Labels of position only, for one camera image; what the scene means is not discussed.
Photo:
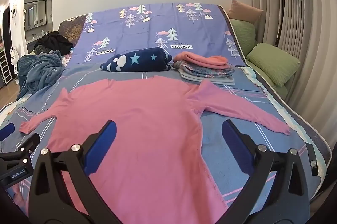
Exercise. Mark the beige pillow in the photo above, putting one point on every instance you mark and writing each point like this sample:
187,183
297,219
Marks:
244,10

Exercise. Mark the black clothes pile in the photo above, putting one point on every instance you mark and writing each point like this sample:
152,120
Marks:
52,41

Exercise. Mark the purple tree-print sheet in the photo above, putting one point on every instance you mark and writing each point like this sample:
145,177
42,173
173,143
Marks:
147,29

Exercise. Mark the navy star-print rolled blanket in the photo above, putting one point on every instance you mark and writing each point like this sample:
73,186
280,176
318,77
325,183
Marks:
137,59

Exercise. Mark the beige pleated curtain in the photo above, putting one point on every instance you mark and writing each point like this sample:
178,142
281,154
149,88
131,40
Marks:
310,29

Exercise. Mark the white shelf rack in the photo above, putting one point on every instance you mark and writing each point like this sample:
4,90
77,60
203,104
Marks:
5,66

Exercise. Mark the blue striped blanket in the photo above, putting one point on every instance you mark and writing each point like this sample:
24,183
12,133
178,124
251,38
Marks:
210,129

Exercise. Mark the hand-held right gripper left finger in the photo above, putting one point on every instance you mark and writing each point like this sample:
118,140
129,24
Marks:
102,145

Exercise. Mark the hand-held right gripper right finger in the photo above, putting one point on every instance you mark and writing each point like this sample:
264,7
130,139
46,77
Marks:
237,145

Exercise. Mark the pink long-sleeve shirt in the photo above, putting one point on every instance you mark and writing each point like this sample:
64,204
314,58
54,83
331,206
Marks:
147,134

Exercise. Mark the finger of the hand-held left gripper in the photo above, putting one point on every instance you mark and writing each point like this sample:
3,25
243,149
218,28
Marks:
7,131
29,143

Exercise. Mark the small green pillow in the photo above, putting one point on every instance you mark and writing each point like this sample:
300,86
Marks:
243,34

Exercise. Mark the coral folded garment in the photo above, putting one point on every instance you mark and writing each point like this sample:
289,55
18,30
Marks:
200,59

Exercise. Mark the black rectangular device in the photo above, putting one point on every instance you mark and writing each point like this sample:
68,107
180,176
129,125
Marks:
312,159

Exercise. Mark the wall mirror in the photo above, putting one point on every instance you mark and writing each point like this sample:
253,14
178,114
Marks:
36,14

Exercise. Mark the grey-blue fleece blanket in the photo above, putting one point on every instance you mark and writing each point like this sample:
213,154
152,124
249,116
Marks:
36,71

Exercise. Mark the brown floral cushion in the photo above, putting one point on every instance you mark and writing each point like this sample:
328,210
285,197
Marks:
71,29

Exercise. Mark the large green pillow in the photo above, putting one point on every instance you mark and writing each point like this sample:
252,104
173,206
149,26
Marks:
273,63

